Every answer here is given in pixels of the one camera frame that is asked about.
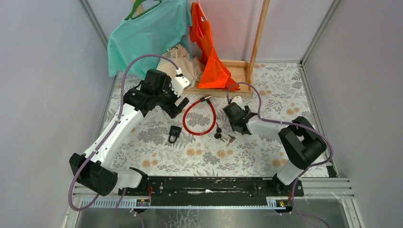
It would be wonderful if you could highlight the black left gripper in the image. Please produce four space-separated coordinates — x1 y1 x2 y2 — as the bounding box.
153 76 188 118

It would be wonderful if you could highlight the teal t-shirt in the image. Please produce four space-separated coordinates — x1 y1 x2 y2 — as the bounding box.
107 0 192 78

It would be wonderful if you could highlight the floral table mat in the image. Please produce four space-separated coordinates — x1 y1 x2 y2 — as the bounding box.
111 63 315 177

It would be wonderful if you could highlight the beige cloth bag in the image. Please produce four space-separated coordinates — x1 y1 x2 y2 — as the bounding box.
157 44 205 88

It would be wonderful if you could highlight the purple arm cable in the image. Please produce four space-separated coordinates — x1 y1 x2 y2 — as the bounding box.
68 54 182 228
226 82 335 228

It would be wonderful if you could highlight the wooden clothes rack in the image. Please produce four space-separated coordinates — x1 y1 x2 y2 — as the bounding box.
132 0 271 99

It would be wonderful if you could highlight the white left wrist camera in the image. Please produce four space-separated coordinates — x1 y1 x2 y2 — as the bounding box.
171 68 192 97

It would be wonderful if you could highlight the black headed key bunch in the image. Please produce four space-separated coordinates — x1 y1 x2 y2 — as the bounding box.
214 123 225 142

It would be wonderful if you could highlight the black padlock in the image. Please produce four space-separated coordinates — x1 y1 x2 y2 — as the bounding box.
168 125 182 144

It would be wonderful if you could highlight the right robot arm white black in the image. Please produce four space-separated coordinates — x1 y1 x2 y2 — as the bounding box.
223 103 327 196

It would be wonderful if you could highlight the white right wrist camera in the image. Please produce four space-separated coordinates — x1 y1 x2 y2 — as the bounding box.
230 96 245 110

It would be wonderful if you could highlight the green clothes hanger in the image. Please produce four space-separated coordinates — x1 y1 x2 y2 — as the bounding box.
124 0 162 21

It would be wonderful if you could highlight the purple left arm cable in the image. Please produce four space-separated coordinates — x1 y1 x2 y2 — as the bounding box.
68 54 182 228

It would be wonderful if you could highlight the red cable lock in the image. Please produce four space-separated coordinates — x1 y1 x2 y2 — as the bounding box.
182 95 217 136

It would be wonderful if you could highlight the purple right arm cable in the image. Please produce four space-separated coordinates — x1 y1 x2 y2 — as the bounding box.
226 82 335 228

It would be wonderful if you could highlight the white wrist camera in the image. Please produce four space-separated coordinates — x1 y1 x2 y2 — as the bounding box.
171 68 192 97
230 96 245 110

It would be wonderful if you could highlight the orange garment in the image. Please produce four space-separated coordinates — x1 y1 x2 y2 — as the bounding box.
190 2 240 91

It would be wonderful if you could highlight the aluminium frame rail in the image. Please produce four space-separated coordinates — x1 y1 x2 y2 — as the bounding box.
72 178 354 210

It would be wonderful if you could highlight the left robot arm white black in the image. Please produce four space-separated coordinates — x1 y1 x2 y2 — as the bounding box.
69 69 192 197

